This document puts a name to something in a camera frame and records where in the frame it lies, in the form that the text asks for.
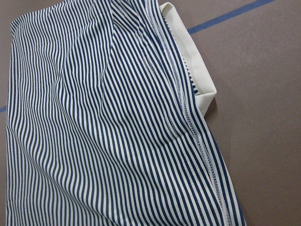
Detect navy white striped polo shirt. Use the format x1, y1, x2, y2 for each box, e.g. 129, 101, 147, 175
6, 0, 246, 226

